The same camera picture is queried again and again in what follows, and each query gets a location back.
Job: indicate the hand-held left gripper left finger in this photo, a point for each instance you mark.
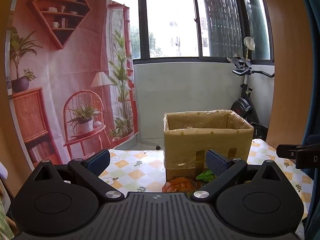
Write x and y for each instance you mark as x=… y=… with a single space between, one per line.
x=98 y=162

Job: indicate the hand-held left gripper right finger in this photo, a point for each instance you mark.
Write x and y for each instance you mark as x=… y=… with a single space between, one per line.
x=216 y=162

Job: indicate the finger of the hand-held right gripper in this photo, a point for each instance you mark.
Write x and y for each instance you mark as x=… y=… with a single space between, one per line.
x=286 y=151

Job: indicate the green snack packet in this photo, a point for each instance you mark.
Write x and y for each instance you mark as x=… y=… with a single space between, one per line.
x=206 y=175

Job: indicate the cardboard box with plastic liner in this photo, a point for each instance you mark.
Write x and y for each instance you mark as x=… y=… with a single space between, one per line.
x=200 y=142

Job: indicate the orange snack packet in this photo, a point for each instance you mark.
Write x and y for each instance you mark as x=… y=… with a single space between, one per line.
x=178 y=185

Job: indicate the checkered floral tablecloth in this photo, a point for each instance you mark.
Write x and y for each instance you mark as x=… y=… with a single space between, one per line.
x=130 y=165

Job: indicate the black exercise bike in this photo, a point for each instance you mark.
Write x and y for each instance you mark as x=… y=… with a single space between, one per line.
x=243 y=105

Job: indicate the printed pink room backdrop cloth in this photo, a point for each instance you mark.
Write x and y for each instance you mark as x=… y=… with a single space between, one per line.
x=75 y=67

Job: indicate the white bag on stick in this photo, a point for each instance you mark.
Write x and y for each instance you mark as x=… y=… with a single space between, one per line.
x=249 y=43

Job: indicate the black framed window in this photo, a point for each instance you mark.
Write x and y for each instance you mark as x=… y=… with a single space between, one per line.
x=172 y=22

